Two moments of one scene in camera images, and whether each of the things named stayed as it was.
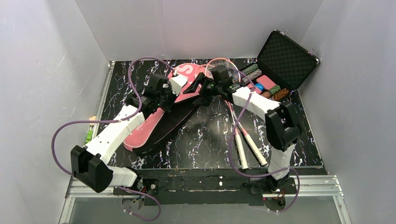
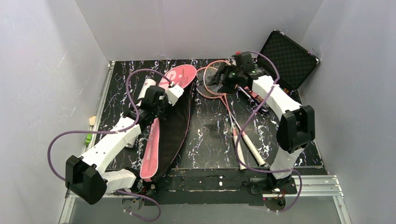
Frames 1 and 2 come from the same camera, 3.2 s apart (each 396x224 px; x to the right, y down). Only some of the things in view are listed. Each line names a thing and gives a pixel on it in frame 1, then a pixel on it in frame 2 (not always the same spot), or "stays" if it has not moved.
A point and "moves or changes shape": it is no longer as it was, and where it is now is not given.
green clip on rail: [89, 136] stays
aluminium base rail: [327, 186] stays
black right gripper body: [207, 91] -> [224, 75]
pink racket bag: [156, 127] moves or changes shape
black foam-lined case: [286, 61] stays
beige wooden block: [92, 118] stays
